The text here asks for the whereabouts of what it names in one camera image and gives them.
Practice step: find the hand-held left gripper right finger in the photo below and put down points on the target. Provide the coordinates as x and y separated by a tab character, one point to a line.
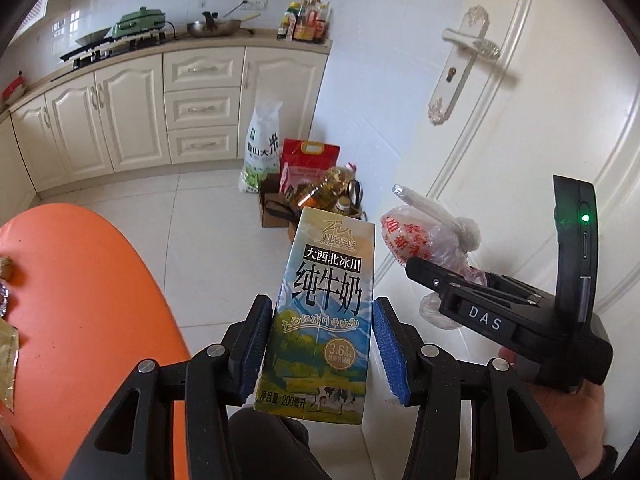
392	350

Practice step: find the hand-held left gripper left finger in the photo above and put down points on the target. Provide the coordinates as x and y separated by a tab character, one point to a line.
255	345

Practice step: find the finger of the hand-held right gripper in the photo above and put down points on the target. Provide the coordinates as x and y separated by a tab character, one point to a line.
425	272
515	292

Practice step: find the red print plastic bag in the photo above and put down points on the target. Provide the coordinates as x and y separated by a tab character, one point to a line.
405	232

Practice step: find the milk carton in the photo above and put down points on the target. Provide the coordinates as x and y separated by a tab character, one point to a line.
320	310

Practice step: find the person's right forearm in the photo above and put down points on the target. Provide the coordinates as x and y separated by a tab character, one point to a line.
605	465

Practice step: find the person's right hand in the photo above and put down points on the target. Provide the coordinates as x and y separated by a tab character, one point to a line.
575	420

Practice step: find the cooking oil bottle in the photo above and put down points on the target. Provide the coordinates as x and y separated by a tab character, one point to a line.
325	187

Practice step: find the cardboard box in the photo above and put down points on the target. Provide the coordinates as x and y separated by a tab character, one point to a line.
272	210

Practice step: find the white door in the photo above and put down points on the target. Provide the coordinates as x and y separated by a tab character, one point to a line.
525	135

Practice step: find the red rice bag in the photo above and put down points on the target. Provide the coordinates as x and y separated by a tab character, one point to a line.
310	160

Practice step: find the orange round table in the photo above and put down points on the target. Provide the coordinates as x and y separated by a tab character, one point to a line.
100	285

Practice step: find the white rice sack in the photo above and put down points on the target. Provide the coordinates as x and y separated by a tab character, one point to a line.
260	150

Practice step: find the cream lower kitchen cabinets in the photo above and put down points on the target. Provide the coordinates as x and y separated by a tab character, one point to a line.
140	110

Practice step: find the group of condiment bottles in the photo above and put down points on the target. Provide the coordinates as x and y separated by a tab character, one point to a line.
305	22

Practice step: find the steel frying pan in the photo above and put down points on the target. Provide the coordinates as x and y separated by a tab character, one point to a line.
212	27

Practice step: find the black gas stove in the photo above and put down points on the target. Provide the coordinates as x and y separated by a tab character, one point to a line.
100	52

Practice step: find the green electric pot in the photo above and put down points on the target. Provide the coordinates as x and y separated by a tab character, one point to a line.
140	22

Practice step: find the dark wok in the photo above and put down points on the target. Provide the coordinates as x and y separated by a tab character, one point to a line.
92	37

